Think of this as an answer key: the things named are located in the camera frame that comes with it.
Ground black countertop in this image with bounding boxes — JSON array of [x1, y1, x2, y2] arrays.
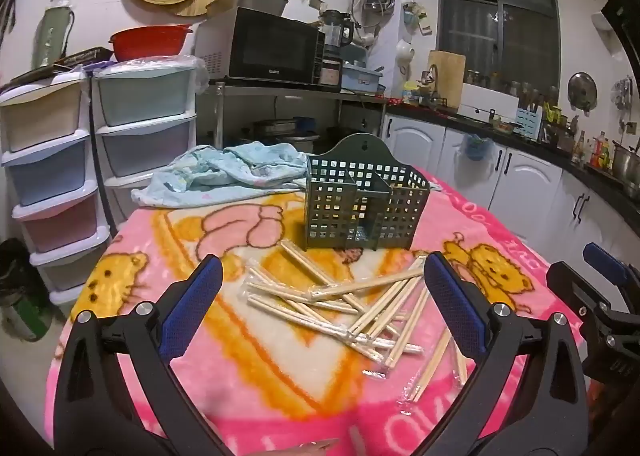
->
[[385, 104, 640, 212]]

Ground white kitchen cabinets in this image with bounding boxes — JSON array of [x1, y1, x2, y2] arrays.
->
[[382, 111, 640, 297]]

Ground row of spice jars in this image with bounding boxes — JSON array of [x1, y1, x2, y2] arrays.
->
[[465, 67, 561, 102]]

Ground black range hood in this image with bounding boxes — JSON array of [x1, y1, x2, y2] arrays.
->
[[600, 0, 640, 67]]

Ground grain storage jar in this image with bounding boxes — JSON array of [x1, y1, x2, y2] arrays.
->
[[320, 59, 343, 86]]

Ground drawer unit with cream drawer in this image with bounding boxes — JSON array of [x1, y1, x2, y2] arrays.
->
[[0, 67, 112, 317]]

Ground steel cooking pot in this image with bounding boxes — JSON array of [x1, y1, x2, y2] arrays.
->
[[285, 133, 321, 154]]

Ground grey green hanging bottle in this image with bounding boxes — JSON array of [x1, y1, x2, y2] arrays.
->
[[34, 0, 76, 70]]

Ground green plastic utensil basket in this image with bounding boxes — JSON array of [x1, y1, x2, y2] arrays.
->
[[296, 133, 431, 252]]

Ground pink printed blanket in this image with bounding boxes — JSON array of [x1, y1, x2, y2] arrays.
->
[[44, 163, 591, 456]]

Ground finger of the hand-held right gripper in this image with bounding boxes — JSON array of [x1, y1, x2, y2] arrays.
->
[[582, 242, 640, 289], [546, 260, 640, 382]]

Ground hanging steel utensils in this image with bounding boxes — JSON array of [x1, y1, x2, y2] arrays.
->
[[611, 75, 636, 110]]

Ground dark flat tray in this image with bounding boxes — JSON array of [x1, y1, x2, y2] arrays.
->
[[10, 46, 115, 84]]

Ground dark green floor container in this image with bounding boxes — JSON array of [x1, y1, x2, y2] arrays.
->
[[0, 239, 53, 343]]

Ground wooden cutting board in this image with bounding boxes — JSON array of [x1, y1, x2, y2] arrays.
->
[[426, 50, 467, 110]]

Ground drawer unit with teal drawer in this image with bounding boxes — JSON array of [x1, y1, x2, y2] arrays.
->
[[90, 56, 198, 232]]

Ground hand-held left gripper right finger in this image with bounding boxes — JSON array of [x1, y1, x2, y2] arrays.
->
[[417, 251, 588, 456]]

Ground white storage box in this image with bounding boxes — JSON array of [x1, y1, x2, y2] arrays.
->
[[459, 82, 521, 119]]

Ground black blender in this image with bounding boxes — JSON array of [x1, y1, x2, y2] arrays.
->
[[320, 10, 356, 60]]

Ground red plastic basin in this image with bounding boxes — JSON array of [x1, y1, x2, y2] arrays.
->
[[108, 25, 193, 63]]

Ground light blue towel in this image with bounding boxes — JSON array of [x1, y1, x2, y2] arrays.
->
[[131, 141, 313, 208]]

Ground steel stock pot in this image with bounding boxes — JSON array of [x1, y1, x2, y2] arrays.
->
[[611, 141, 640, 184]]

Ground hanging steel pot lid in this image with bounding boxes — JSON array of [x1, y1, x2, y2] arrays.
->
[[567, 72, 598, 112]]

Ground blue plastic bag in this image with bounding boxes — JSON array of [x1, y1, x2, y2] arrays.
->
[[461, 132, 493, 160]]

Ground dark window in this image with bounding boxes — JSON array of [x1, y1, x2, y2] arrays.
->
[[436, 0, 561, 92]]

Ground metal shelf rack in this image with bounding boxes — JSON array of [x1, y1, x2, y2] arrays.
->
[[197, 79, 388, 172]]

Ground green wall holder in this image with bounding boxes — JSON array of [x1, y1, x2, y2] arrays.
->
[[402, 1, 432, 34]]

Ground hanging steel bowl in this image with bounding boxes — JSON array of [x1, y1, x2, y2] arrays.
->
[[361, 0, 397, 20]]

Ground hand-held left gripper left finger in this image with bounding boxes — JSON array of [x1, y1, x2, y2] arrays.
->
[[54, 254, 236, 456]]

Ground row of sauce bottles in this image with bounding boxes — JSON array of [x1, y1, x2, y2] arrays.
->
[[570, 129, 613, 169]]

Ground black microwave oven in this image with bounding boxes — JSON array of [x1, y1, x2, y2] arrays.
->
[[194, 6, 326, 86]]

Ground pile of chopsticks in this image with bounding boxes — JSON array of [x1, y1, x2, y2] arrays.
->
[[242, 239, 471, 404]]

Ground light blue knife block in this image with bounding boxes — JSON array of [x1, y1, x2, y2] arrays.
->
[[516, 106, 543, 139]]

